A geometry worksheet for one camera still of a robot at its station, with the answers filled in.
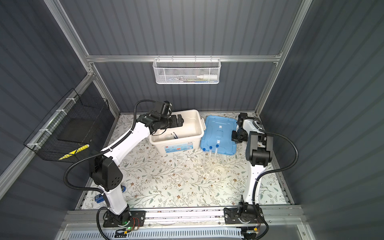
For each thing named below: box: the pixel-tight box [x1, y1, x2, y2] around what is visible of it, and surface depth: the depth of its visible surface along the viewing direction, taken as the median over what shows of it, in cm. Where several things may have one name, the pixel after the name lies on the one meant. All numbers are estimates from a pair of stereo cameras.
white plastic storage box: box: [149, 109, 207, 156], surface depth 96 cm
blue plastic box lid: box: [200, 115, 238, 155], surface depth 108 cm
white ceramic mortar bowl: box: [164, 134, 174, 141], surface depth 106 cm
